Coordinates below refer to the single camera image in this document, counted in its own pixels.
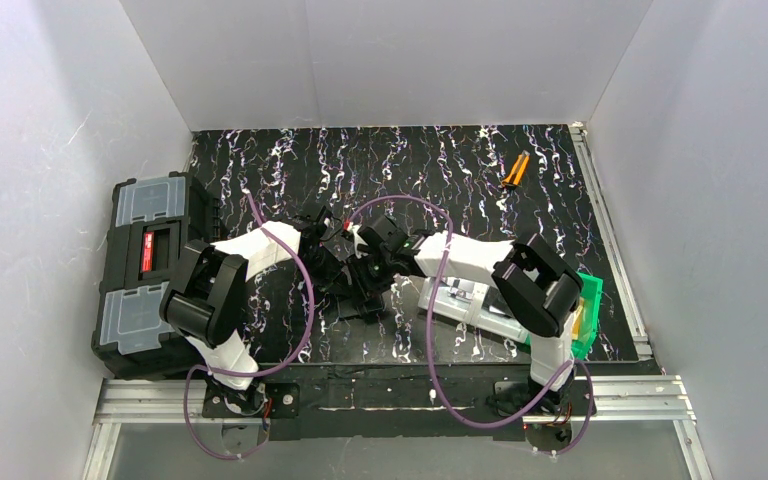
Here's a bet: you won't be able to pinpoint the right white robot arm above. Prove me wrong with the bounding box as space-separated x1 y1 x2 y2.
344 216 583 394

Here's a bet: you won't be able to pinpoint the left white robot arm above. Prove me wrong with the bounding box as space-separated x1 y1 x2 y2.
159 204 347 392

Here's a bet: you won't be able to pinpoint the white cards in left bin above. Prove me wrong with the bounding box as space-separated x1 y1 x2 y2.
447 278 489 306

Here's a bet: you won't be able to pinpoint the gold cards in green bin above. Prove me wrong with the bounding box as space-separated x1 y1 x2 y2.
571 304 585 340

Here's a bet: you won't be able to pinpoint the grey bin left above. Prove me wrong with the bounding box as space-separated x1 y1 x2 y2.
418 277 474 326

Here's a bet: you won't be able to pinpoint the grey bin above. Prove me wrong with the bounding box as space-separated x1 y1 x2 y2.
418 277 474 326
472 300 528 343

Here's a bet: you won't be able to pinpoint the grey bin middle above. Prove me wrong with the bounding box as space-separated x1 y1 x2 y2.
472 300 528 343

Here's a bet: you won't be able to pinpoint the orange black utility knife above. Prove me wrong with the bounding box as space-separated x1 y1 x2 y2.
501 151 530 189

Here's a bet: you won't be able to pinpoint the black tool box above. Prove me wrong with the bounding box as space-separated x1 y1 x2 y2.
91 172 227 380

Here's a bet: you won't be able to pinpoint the green bin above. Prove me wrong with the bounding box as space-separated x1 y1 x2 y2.
567 272 603 360

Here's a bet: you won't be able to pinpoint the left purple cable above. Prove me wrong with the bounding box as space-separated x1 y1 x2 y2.
181 188 317 462

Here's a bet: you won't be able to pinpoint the purple cable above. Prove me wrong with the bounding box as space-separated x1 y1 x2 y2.
347 195 596 457
181 188 317 462

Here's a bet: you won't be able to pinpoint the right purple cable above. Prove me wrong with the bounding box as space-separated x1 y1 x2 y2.
347 195 596 457

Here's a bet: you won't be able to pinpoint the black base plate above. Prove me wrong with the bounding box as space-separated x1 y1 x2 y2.
202 363 593 444

